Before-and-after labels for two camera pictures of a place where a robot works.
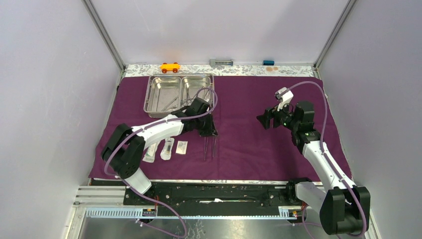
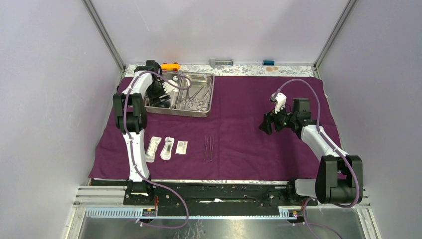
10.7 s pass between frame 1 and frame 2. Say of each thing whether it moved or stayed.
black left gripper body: moved
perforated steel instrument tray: stayed
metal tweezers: stayed
